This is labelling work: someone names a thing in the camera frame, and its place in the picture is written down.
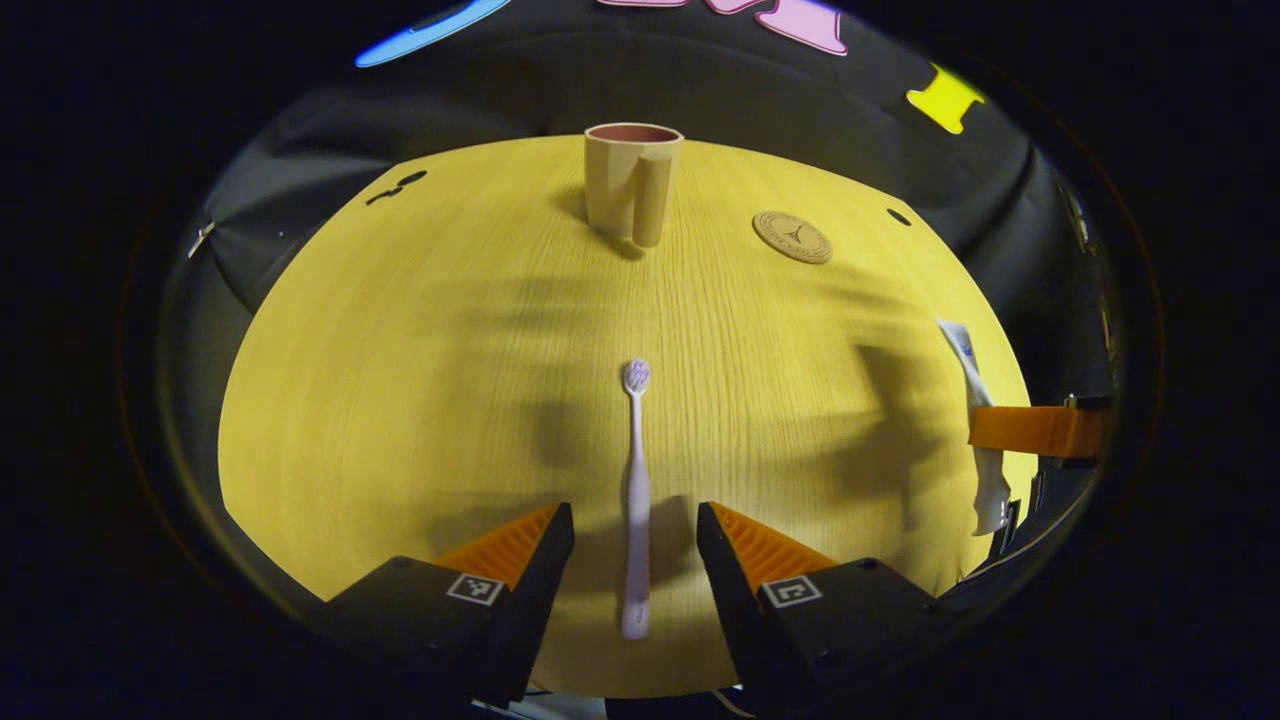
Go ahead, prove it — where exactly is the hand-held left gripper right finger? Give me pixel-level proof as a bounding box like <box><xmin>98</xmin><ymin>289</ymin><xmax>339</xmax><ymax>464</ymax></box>
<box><xmin>697</xmin><ymin>502</ymin><xmax>946</xmax><ymax>716</ymax></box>

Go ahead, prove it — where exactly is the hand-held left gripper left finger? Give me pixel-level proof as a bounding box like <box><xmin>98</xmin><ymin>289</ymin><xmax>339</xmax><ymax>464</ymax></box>
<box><xmin>325</xmin><ymin>502</ymin><xmax>576</xmax><ymax>706</ymax></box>

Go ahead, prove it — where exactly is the white toothpaste tube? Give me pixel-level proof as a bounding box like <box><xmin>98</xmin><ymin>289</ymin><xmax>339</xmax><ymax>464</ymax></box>
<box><xmin>937</xmin><ymin>318</ymin><xmax>1013</xmax><ymax>537</ymax></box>

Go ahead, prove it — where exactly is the pale pink toothbrush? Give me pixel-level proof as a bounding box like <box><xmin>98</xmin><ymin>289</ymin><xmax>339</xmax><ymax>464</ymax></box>
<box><xmin>620</xmin><ymin>358</ymin><xmax>654</xmax><ymax>641</ymax></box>

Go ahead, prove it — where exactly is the round brown coaster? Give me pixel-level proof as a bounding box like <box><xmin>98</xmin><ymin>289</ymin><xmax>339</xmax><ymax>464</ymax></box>
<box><xmin>752</xmin><ymin>210</ymin><xmax>834</xmax><ymax>265</ymax></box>

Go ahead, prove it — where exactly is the beige cup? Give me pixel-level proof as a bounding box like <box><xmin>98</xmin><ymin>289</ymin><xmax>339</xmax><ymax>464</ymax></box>
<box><xmin>583</xmin><ymin>122</ymin><xmax>685</xmax><ymax>249</ymax></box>

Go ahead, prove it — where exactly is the black backdrop cloth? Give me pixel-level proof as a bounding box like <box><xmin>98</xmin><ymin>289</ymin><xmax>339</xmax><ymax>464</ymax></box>
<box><xmin>160</xmin><ymin>0</ymin><xmax>1126</xmax><ymax>561</ymax></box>

